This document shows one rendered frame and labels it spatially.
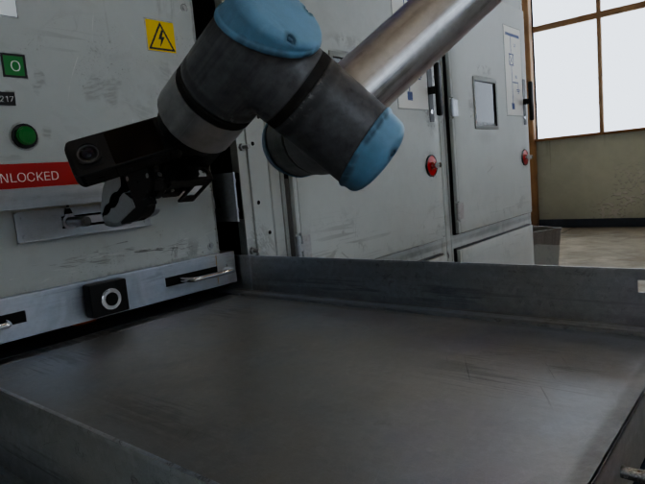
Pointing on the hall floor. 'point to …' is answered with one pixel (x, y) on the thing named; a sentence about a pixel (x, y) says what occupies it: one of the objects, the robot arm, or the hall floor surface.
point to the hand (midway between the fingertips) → (104, 217)
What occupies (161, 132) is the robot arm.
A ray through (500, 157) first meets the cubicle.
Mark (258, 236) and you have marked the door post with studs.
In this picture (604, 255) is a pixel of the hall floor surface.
